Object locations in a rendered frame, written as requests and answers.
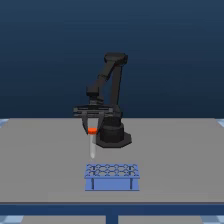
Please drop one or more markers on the blue tube rack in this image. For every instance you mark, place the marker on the blue tube rack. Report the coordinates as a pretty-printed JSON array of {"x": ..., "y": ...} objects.
[{"x": 111, "y": 176}]

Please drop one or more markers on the clear tube with orange cap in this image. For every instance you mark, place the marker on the clear tube with orange cap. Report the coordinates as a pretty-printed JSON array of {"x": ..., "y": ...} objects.
[{"x": 92, "y": 141}]

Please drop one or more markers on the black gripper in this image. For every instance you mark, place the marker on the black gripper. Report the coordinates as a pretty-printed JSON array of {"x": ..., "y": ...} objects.
[{"x": 94, "y": 110}]

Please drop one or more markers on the dark six-joint robot arm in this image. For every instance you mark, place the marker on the dark six-joint robot arm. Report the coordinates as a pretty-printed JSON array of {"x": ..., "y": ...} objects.
[{"x": 112, "y": 96}]

